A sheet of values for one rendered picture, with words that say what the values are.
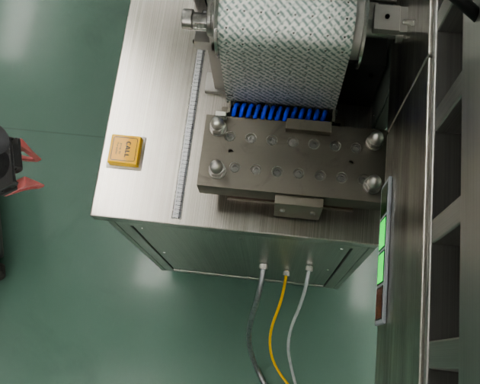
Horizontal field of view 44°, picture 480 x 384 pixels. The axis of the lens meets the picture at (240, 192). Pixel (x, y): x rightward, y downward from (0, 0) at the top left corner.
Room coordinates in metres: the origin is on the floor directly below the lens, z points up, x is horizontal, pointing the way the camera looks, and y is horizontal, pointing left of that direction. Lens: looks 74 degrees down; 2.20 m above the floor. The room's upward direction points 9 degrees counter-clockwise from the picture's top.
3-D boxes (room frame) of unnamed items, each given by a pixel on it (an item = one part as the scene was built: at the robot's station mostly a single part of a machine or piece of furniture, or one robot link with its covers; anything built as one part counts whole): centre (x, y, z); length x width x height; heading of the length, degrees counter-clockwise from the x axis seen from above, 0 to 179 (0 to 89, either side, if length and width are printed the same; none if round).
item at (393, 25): (0.54, -0.30, 1.28); 0.06 x 0.05 x 0.02; 75
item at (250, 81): (0.53, -0.11, 1.11); 0.23 x 0.01 x 0.18; 75
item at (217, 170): (0.40, 0.04, 1.05); 0.04 x 0.04 x 0.04
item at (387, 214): (0.16, -0.23, 1.19); 0.25 x 0.01 x 0.07; 165
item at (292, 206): (0.31, -0.12, 0.97); 0.10 x 0.03 x 0.11; 75
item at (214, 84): (0.66, 0.01, 1.05); 0.06 x 0.05 x 0.31; 75
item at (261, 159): (0.40, -0.13, 1.00); 0.40 x 0.16 x 0.06; 75
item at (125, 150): (0.52, 0.25, 0.91); 0.07 x 0.07 x 0.02; 75
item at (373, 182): (0.32, -0.27, 1.05); 0.04 x 0.04 x 0.04
